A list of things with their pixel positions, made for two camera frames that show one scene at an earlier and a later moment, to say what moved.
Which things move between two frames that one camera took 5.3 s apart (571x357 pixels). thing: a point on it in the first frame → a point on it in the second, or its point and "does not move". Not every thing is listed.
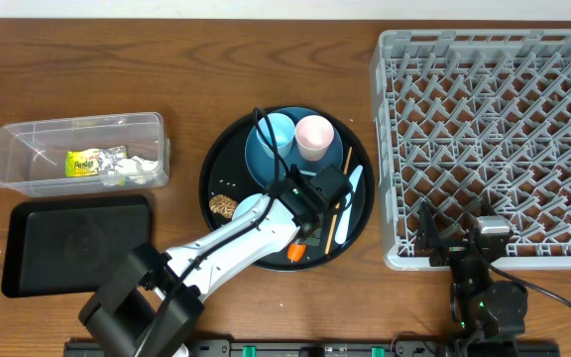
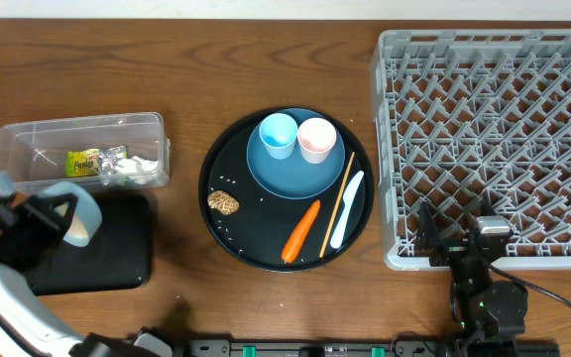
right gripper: [449, 249] does not move
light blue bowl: [245, 204] → [87, 217]
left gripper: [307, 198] → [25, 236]
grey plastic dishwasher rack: [510, 118] does not move
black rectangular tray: [68, 245] does not move
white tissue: [142, 171] does not move
